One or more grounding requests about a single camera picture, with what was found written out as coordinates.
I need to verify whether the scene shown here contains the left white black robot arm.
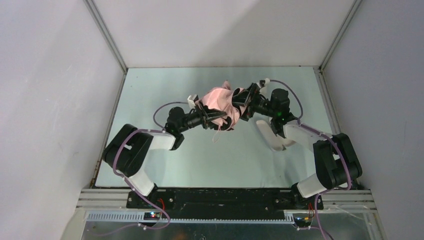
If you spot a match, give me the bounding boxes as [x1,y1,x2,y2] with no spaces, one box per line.
[101,105,227,197]

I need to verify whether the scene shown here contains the open grey umbrella case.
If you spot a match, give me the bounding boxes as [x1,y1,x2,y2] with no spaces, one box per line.
[255,120,296,152]

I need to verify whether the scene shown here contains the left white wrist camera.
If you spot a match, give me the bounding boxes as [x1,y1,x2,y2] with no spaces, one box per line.
[187,94,199,110]

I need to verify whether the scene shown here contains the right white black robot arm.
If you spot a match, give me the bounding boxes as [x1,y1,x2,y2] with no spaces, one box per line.
[232,80,363,199]

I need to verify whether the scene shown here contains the pink black folding umbrella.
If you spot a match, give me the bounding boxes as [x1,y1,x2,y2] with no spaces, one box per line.
[195,80,246,143]

